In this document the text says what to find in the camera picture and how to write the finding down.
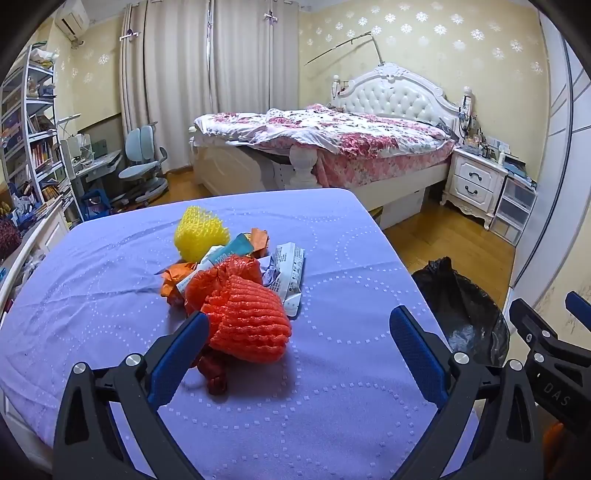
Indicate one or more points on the purple tablecloth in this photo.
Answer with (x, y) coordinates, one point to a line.
(115, 277)

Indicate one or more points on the red foam fruit net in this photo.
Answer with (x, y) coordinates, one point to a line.
(249, 323)

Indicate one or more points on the white nightstand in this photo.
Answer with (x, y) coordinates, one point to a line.
(473, 180)

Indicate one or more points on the white storage box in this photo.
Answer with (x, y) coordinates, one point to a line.
(404, 210)

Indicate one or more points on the study desk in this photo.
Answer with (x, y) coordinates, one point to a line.
(99, 164)

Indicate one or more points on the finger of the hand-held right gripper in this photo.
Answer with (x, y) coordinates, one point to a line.
(531, 323)
(579, 307)

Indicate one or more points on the white desk lamp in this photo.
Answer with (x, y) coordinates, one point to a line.
(69, 119)

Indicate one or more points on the sliding wardrobe door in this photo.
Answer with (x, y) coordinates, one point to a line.
(554, 161)

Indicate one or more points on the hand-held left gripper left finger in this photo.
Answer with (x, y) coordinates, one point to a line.
(178, 355)

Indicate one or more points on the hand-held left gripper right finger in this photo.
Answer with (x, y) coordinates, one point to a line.
(418, 355)

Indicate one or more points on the dark red fluffy item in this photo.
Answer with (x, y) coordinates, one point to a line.
(9, 237)

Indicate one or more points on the bed with floral quilt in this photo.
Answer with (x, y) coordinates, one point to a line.
(397, 97)

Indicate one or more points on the beige curtain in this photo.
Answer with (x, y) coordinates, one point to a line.
(184, 92)

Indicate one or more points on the clear plastic drawer unit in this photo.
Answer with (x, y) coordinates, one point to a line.
(512, 207)

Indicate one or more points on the white bookshelf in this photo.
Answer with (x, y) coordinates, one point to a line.
(41, 138)

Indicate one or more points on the white low cabinet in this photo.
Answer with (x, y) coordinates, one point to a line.
(46, 230)

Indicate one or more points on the white printed wrapper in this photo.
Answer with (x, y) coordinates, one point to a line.
(288, 272)

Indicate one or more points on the light blue desk chair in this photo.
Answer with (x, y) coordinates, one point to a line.
(138, 175)

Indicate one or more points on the red plastic bag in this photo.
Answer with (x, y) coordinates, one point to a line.
(217, 281)

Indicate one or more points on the yellow foam fruit net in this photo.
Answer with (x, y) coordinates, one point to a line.
(198, 230)

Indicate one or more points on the thin metal rod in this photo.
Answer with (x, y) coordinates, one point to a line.
(351, 41)

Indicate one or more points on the trash bin with black liner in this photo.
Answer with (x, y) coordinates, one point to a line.
(457, 304)

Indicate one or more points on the red twisted wrapper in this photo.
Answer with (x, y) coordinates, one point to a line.
(213, 374)

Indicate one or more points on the pink floral quilt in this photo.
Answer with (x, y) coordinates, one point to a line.
(351, 134)

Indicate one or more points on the white air conditioner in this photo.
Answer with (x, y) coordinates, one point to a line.
(71, 21)

